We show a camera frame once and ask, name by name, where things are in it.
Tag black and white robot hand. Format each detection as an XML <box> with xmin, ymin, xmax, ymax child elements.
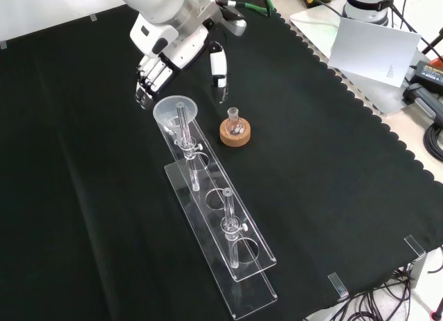
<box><xmin>129</xmin><ymin>15</ymin><xmax>230</xmax><ymax>111</ymax></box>

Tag clear plastic funnel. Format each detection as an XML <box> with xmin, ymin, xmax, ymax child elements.
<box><xmin>152</xmin><ymin>95</ymin><xmax>199</xmax><ymax>145</ymax></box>

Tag clear acrylic funnel stand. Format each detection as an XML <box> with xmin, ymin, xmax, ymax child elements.
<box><xmin>157</xmin><ymin>100</ymin><xmax>279</xmax><ymax>321</ymax></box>

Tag small glass round-bottom flask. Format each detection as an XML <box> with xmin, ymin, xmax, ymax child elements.
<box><xmin>226</xmin><ymin>107</ymin><xmax>245</xmax><ymax>136</ymax></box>

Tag black bench cloth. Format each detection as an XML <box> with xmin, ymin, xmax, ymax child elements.
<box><xmin>0</xmin><ymin>0</ymin><xmax>443</xmax><ymax>321</ymax></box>

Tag pale white board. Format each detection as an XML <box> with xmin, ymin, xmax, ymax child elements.
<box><xmin>327</xmin><ymin>17</ymin><xmax>422</xmax><ymax>91</ymax></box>

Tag black power adapter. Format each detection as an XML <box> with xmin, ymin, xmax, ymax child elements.
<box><xmin>413</xmin><ymin>59</ymin><xmax>443</xmax><ymax>89</ymax></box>

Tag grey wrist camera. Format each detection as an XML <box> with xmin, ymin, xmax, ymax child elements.
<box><xmin>220</xmin><ymin>17</ymin><xmax>248</xmax><ymax>37</ymax></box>

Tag green cable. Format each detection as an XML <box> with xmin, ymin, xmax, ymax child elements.
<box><xmin>224</xmin><ymin>0</ymin><xmax>278</xmax><ymax>17</ymax></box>

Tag cork ring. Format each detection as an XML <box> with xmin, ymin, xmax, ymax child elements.
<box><xmin>219</xmin><ymin>118</ymin><xmax>251</xmax><ymax>147</ymax></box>

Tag grey metal base plate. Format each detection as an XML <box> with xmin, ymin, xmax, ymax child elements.
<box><xmin>289</xmin><ymin>0</ymin><xmax>422</xmax><ymax>118</ymax></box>

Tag thin black cable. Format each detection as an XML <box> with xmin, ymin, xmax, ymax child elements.
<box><xmin>276</xmin><ymin>0</ymin><xmax>349</xmax><ymax>23</ymax></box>

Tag red and black cable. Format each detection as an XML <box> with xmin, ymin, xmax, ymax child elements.
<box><xmin>419</xmin><ymin>30</ymin><xmax>443</xmax><ymax>57</ymax></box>

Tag coiled black cable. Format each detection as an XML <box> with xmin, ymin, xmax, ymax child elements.
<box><xmin>423</xmin><ymin>121</ymin><xmax>443</xmax><ymax>162</ymax></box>

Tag tangled black cables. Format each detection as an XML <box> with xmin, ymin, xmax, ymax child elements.
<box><xmin>304</xmin><ymin>262</ymin><xmax>443</xmax><ymax>321</ymax></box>

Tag grey metal bracket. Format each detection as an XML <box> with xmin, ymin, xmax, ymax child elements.
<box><xmin>408</xmin><ymin>254</ymin><xmax>428</xmax><ymax>291</ymax></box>

